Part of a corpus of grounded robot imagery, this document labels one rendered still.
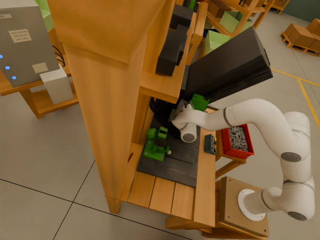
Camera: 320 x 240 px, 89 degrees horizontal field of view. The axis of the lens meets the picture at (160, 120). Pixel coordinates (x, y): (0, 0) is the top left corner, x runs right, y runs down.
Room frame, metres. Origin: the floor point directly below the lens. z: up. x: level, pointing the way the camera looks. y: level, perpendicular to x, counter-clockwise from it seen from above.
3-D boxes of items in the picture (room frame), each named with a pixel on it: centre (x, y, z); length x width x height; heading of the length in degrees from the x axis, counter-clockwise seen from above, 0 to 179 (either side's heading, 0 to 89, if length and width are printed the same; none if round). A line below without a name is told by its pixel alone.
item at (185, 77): (1.03, 0.01, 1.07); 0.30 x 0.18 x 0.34; 4
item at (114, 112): (0.91, 0.16, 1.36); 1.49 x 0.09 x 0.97; 4
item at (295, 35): (6.62, -3.57, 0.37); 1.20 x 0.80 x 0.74; 101
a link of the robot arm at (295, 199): (0.37, -0.75, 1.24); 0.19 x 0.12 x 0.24; 165
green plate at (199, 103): (0.86, -0.21, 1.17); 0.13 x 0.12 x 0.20; 4
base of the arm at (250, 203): (0.41, -0.76, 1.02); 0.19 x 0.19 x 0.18
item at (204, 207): (0.95, -0.42, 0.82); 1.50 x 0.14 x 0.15; 4
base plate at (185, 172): (0.93, -0.14, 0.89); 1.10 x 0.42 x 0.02; 4
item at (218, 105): (1.01, -0.23, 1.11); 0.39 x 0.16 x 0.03; 94
